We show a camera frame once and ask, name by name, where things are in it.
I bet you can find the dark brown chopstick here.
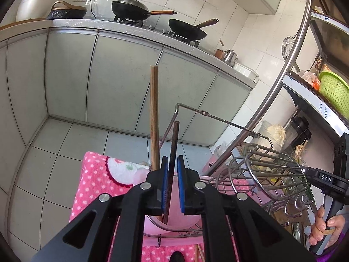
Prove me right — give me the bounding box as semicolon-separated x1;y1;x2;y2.
163;121;180;224

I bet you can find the light wooden chopstick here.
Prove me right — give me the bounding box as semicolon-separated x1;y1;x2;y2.
150;66;160;171

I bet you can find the person's right hand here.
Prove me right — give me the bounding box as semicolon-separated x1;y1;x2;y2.
309;206;346;249

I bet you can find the pink polka dot towel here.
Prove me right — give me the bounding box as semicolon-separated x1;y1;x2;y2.
68;151;246;262

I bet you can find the black blender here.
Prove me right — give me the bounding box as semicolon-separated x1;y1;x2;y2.
283;115;312;150

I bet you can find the pink drip tray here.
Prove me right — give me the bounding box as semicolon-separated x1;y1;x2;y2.
143;234;204;247

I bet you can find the napa cabbage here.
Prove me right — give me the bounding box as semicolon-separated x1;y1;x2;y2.
267;125;286;148

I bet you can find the pink left utensil cup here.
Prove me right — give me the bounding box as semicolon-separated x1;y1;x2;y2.
144;215;200;233

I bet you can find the green plastic colander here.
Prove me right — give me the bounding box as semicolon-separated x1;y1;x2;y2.
319;70;349;119

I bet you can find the metal shelf rack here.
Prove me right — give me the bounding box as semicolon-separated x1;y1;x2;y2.
204;0;349;175

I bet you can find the steel kettle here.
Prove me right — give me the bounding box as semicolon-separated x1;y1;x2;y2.
222;50;237;67

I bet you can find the copper small pot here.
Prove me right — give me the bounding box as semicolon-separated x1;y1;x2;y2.
215;40;226;60

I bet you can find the open black wok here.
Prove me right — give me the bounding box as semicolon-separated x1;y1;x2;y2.
169;18;219;41

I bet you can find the gas stove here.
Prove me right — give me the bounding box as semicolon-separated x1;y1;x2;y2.
105;16;199;48

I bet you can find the black and gold pot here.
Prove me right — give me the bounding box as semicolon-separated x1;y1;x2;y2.
46;1;87;20

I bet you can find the lidded black wok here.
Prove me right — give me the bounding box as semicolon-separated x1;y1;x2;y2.
112;0;177;21

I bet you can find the white rice cooker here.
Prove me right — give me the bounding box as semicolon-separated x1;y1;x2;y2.
15;0;53;22

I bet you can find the steel wire utensil rack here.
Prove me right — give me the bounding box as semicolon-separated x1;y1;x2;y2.
155;103;314;237

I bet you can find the wire mesh strainer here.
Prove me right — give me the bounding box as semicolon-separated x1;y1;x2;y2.
281;36;295;60

